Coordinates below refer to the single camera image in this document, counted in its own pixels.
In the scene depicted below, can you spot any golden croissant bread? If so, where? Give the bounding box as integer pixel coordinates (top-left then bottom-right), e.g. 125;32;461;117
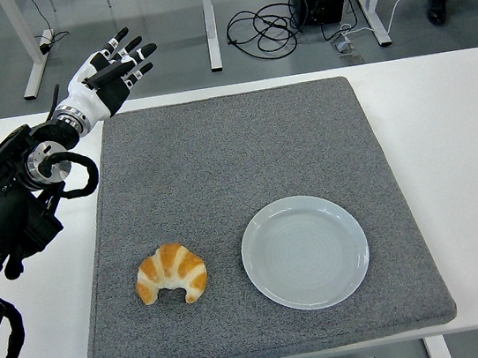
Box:
131;237;213;311

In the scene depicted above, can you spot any grey fabric mat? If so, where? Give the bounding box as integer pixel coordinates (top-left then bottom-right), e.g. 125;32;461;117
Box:
50;64;461;358

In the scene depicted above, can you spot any metal floor socket box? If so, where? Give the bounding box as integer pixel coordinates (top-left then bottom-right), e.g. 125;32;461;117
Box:
329;34;365;70

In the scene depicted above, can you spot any white table leg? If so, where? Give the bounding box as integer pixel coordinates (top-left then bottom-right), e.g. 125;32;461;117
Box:
422;333;453;358

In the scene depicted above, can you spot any coiled black cable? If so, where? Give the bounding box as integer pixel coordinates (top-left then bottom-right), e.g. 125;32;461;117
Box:
222;0;308;65

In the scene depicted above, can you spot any pale blue round plate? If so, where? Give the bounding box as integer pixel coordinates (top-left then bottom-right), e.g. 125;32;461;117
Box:
234;186;377;320

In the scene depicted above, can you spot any thin black cable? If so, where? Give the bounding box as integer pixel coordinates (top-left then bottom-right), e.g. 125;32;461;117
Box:
26;0;71;56

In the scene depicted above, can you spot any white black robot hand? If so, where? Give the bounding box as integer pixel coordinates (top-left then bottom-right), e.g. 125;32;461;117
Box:
50;23;167;127

